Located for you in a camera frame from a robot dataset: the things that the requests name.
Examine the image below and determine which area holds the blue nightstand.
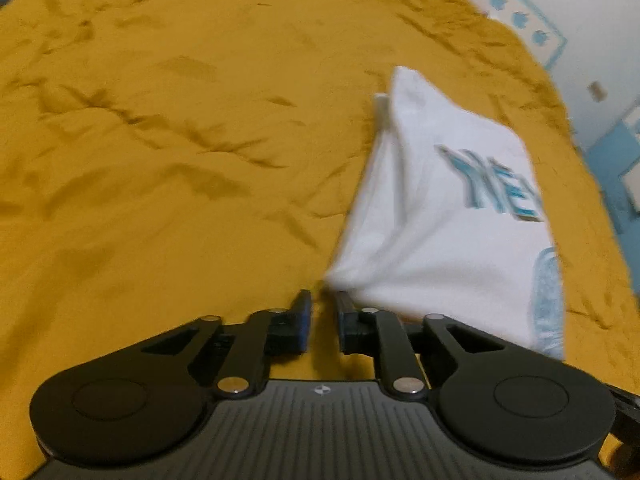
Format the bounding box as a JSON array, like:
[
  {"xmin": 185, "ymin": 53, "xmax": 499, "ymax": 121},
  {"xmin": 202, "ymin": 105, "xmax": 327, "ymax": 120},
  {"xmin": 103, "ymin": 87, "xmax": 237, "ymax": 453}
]
[{"xmin": 582, "ymin": 107, "xmax": 640, "ymax": 233}]

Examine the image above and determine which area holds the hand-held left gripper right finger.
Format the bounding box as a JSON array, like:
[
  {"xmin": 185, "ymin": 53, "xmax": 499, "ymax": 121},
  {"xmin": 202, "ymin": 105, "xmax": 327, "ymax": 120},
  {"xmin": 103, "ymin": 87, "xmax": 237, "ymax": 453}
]
[{"xmin": 333, "ymin": 290, "xmax": 506, "ymax": 399}]

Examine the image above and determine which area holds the yellow quilted blanket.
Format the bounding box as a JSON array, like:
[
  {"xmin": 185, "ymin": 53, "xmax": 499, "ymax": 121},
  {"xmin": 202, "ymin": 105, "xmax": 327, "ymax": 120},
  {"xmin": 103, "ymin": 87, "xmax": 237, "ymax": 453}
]
[{"xmin": 0, "ymin": 0, "xmax": 640, "ymax": 480}]

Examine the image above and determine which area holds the white blue bed headboard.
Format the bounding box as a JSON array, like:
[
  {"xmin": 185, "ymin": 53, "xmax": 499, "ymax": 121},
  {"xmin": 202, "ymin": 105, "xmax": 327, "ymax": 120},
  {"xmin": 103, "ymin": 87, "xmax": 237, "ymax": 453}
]
[{"xmin": 400, "ymin": 0, "xmax": 569, "ymax": 72}]

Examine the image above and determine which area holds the white printed sweatshirt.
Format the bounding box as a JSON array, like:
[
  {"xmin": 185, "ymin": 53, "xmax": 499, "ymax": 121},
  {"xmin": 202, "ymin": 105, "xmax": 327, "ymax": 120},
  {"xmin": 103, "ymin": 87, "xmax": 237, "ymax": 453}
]
[{"xmin": 323, "ymin": 65, "xmax": 569, "ymax": 362}]

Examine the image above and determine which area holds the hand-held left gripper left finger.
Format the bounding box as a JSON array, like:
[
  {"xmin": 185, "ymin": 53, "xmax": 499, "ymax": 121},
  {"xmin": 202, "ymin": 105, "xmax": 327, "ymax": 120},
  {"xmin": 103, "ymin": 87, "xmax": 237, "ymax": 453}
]
[{"xmin": 142, "ymin": 289, "xmax": 314, "ymax": 397}]

